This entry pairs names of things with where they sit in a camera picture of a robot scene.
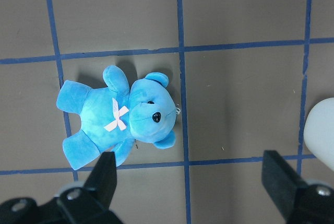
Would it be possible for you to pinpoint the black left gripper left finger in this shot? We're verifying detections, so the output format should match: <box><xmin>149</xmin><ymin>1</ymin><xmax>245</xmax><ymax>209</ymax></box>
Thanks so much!
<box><xmin>1</xmin><ymin>152</ymin><xmax>122</xmax><ymax>223</ymax></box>

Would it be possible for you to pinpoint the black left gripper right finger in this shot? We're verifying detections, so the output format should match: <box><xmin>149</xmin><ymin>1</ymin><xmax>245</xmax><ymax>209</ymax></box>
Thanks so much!
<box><xmin>261</xmin><ymin>150</ymin><xmax>333</xmax><ymax>223</ymax></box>

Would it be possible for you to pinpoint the white plastic trash can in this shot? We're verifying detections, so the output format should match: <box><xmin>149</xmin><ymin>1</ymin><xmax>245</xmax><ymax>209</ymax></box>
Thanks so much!
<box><xmin>304</xmin><ymin>98</ymin><xmax>333</xmax><ymax>170</ymax></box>

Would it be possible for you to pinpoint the blue plush teddy bear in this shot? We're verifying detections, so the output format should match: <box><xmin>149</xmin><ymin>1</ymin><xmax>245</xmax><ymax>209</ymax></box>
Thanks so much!
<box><xmin>56</xmin><ymin>65</ymin><xmax>178</xmax><ymax>170</ymax></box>

